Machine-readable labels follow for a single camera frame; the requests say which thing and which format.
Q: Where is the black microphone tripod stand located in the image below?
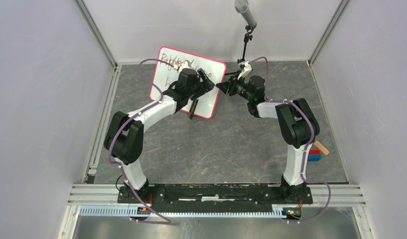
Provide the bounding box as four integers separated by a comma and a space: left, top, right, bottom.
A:
224, 25, 255, 76

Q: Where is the grey microphone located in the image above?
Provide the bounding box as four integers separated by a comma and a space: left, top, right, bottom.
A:
234, 0, 257, 28

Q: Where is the pink framed whiteboard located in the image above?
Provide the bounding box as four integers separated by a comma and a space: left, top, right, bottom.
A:
152, 46, 227, 119

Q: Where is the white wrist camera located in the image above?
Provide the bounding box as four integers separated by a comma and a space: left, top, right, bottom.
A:
237, 61, 253, 80
176, 60, 195, 73

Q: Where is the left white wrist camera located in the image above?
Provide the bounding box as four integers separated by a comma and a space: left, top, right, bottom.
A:
176, 60, 195, 73

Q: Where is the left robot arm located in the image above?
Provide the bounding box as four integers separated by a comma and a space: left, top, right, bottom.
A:
104, 68, 215, 203

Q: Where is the wooden block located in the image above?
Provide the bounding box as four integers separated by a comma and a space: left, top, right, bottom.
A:
313, 140, 330, 156

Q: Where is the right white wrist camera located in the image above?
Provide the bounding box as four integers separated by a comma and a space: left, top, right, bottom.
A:
237, 61, 253, 80

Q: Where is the black whiteboard easel stand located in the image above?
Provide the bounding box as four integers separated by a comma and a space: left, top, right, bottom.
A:
190, 99, 199, 120

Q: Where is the blue toy brick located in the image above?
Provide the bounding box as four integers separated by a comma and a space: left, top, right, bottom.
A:
307, 154, 322, 162

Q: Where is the red toy brick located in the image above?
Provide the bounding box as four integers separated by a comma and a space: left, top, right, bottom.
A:
309, 150, 321, 155

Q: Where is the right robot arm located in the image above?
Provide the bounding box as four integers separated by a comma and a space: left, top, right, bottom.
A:
216, 76, 319, 203

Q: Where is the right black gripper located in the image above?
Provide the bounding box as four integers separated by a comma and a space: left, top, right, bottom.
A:
216, 73, 253, 102

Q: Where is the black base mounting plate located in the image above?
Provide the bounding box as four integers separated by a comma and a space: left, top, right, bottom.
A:
117, 183, 313, 214

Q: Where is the slotted cable duct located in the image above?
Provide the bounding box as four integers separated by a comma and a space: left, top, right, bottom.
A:
79, 206, 302, 220

